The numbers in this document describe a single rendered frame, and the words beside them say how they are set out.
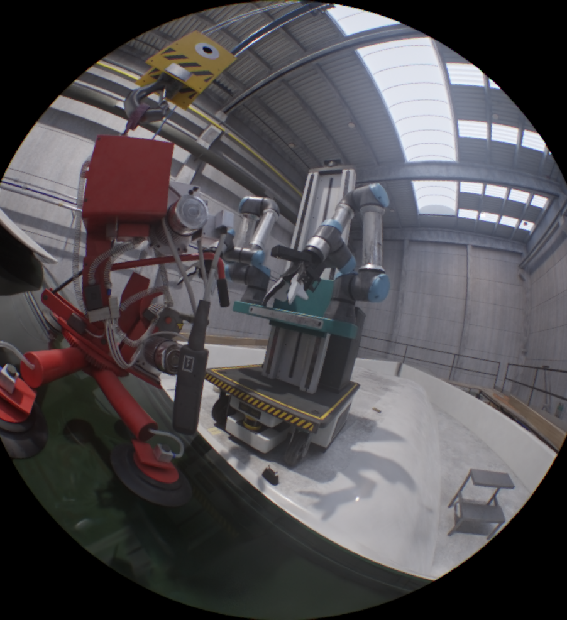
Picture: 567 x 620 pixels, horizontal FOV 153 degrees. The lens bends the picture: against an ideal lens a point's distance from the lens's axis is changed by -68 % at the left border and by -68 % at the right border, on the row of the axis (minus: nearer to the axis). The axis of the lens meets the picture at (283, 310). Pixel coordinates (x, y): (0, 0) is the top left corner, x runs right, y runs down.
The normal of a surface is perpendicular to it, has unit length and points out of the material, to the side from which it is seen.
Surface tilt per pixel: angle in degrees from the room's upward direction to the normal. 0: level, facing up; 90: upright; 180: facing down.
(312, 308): 90
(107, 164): 90
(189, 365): 90
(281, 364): 90
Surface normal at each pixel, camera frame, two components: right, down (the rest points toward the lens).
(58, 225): 0.76, 0.14
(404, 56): -0.25, 0.97
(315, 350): -0.49, -0.15
